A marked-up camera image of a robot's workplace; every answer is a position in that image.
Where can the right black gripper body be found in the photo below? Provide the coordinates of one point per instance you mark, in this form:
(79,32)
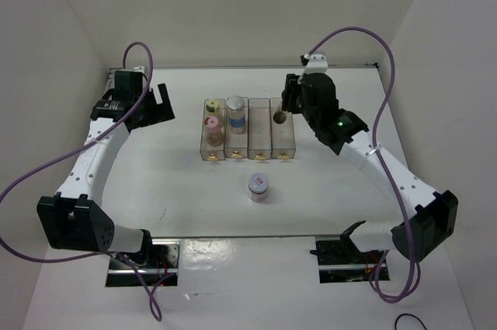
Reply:
(307,113)

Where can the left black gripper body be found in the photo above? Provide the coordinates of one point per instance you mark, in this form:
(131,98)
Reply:
(144,114)

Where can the black gold pepper bottle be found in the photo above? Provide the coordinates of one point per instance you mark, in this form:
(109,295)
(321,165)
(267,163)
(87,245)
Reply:
(280,116)

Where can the yellow lid spice bottle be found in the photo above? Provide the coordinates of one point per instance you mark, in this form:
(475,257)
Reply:
(213,108)

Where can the silver lid blue label bottle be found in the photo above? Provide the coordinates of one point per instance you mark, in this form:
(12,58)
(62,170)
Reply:
(236,114)

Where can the pink lid spice bottle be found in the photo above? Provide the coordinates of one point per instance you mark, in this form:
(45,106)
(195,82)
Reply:
(213,131)

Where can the short jar red label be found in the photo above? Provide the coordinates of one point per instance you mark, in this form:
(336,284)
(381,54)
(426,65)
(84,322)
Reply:
(258,187)

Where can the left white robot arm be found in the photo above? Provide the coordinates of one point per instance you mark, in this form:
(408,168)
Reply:
(73,218)

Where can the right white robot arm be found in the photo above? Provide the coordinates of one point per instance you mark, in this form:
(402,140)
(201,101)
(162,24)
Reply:
(428,216)

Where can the clear drawer bin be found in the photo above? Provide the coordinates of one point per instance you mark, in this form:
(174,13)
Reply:
(236,145)
(259,129)
(282,135)
(207,152)

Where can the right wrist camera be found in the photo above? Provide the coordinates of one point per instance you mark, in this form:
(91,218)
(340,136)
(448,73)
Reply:
(314,63)

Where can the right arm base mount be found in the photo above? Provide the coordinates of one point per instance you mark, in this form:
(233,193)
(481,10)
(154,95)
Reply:
(335,265)

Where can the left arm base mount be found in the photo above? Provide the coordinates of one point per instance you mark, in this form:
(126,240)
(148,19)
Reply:
(161,267)

